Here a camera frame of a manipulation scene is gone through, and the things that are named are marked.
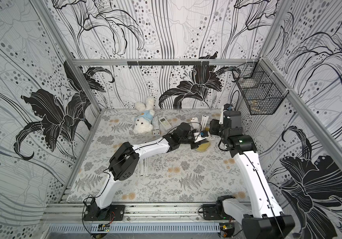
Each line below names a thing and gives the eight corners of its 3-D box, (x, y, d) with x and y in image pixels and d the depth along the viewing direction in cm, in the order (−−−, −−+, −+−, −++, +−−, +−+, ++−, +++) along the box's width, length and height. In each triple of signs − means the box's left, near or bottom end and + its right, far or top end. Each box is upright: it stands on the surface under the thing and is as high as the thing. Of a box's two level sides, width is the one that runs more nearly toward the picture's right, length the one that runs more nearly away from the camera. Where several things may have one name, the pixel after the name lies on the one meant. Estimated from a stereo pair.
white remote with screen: (167, 131, 108) (166, 129, 106) (159, 120, 115) (159, 118, 113) (172, 128, 109) (172, 126, 108) (164, 117, 116) (164, 116, 114)
